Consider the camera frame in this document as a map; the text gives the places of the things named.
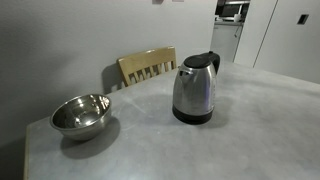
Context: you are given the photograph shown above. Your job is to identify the stainless steel mixing bowl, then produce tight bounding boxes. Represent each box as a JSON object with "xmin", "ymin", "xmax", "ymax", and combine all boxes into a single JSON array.
[{"xmin": 49, "ymin": 94, "xmax": 112, "ymax": 141}]

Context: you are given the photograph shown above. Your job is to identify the stainless steel electric kettle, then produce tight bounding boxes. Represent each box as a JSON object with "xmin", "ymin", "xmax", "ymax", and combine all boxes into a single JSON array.
[{"xmin": 172, "ymin": 51, "xmax": 220, "ymax": 125}]

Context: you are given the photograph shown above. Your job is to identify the dark wall switch plate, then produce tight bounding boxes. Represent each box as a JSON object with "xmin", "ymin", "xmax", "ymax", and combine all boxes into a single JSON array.
[{"xmin": 297, "ymin": 14, "xmax": 309, "ymax": 25}]

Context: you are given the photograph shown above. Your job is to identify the wooden chair at far side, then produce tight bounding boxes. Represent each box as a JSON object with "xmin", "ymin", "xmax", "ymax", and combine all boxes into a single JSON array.
[{"xmin": 117, "ymin": 46, "xmax": 177, "ymax": 86}]

